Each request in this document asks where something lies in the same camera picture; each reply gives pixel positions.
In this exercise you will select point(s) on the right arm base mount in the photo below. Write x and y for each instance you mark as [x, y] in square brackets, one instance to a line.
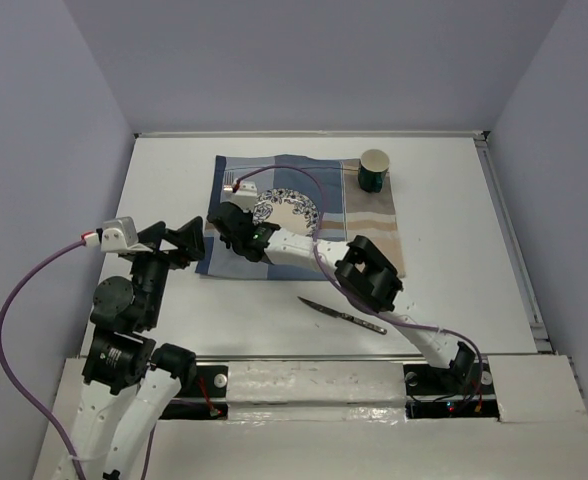
[427, 397]

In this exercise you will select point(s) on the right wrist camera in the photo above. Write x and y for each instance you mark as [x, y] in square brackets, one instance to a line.
[244, 195]

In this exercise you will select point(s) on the steak knife patterned handle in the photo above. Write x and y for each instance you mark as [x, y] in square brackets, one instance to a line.
[343, 316]

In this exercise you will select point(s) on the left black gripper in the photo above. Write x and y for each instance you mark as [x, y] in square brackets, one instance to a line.
[190, 237]

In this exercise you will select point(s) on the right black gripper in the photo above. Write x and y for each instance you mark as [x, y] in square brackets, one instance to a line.
[246, 214]

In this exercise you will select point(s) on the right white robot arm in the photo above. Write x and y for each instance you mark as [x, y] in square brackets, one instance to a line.
[358, 269]

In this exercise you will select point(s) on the paper cup green base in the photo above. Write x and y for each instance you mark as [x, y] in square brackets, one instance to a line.
[373, 167]

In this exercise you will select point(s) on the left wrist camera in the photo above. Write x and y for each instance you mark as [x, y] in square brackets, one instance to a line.
[117, 236]

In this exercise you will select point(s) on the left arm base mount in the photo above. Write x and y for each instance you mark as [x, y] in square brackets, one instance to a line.
[204, 399]

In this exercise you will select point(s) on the blue beige plaid cloth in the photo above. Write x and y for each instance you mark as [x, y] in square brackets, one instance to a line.
[349, 211]

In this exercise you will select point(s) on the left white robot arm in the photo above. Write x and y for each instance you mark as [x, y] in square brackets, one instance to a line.
[128, 379]

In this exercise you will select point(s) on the blue floral ceramic plate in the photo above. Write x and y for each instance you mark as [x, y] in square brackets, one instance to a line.
[290, 209]

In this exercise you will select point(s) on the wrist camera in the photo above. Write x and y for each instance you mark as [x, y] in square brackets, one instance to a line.
[244, 195]
[117, 236]

